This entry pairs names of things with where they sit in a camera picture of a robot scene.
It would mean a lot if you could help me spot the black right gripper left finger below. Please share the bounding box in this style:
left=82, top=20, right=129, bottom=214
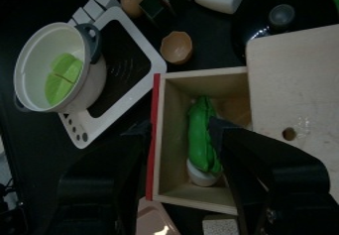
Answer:
left=46, top=119, right=153, bottom=235

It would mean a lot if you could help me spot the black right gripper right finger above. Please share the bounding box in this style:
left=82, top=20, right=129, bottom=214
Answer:
left=208, top=116, right=339, bottom=235

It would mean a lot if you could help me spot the pink toy tray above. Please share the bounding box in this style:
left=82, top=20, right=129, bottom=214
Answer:
left=133, top=196, right=181, bottom=235

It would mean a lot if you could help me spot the beige speckled block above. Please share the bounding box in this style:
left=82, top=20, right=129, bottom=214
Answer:
left=201, top=213, right=241, bottom=235

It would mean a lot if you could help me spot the green toy leek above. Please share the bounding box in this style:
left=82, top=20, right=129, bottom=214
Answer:
left=185, top=95, right=225, bottom=187

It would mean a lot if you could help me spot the wooden box with red edge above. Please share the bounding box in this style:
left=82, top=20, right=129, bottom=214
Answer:
left=144, top=65, right=254, bottom=216

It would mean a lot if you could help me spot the wooden cutting board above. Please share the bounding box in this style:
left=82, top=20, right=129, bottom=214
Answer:
left=245, top=24, right=339, bottom=204

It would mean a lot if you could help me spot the green toy lettuce leaf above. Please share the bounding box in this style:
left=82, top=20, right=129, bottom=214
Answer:
left=43, top=53, right=85, bottom=107

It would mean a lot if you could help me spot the white toy induction stove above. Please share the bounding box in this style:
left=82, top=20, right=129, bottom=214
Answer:
left=57, top=0, right=168, bottom=150

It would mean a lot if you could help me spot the white toy cooking pot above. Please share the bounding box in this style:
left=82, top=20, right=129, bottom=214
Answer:
left=11, top=22, right=108, bottom=114

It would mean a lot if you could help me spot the small wooden bowl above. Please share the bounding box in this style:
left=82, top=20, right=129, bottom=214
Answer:
left=158, top=31, right=194, bottom=65
left=118, top=0, right=145, bottom=18

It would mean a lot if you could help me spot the black toy pan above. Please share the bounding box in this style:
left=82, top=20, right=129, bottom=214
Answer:
left=230, top=0, right=339, bottom=64

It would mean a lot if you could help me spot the dark green toy block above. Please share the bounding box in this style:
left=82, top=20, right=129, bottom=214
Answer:
left=137, top=0, right=180, bottom=24

